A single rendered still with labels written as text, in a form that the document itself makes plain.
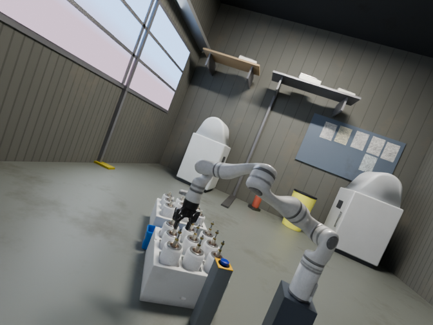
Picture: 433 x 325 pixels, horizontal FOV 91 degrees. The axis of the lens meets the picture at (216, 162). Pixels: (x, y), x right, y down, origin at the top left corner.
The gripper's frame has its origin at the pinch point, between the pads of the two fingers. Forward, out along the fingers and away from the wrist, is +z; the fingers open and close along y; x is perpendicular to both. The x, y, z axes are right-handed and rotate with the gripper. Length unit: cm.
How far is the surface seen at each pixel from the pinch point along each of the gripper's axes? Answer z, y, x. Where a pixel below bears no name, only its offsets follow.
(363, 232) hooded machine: -8, 310, 4
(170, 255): 12.6, -3.0, -3.7
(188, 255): 11.7, 6.1, -5.4
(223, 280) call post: 9.1, 10.6, -27.2
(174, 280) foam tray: 22.5, 1.0, -9.0
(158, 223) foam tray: 22, 15, 45
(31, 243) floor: 35, -51, 41
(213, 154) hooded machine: -29, 158, 196
